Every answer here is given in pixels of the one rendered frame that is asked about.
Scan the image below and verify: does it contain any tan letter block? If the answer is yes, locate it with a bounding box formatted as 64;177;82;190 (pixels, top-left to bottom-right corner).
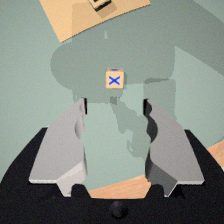
88;0;112;12
106;68;124;89

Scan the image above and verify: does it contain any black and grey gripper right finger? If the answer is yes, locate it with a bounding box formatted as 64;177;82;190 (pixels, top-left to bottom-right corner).
143;99;224;224

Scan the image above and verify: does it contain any beige flat mat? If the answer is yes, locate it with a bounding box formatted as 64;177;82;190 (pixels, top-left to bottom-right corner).
40;0;150;43

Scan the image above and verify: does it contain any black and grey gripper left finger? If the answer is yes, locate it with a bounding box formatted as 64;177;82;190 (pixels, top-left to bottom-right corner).
0;98;87;224

